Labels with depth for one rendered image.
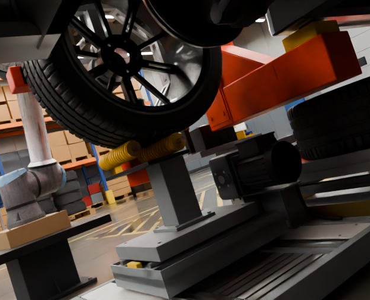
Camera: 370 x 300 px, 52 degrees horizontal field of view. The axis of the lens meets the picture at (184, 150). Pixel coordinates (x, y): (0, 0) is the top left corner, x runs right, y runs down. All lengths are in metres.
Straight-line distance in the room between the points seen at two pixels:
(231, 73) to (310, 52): 0.40
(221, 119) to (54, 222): 0.96
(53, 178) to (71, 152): 9.58
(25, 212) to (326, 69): 1.51
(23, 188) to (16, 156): 10.36
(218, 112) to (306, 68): 0.49
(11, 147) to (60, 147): 1.59
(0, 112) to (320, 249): 10.69
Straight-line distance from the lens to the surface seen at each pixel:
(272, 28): 1.40
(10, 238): 1.92
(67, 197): 8.66
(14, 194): 2.04
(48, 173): 2.13
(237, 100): 1.60
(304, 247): 1.22
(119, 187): 12.13
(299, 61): 1.38
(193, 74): 1.37
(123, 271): 1.27
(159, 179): 1.23
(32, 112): 2.13
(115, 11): 1.60
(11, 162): 12.32
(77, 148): 11.81
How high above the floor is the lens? 0.41
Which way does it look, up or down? 2 degrees up
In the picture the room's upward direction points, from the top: 18 degrees counter-clockwise
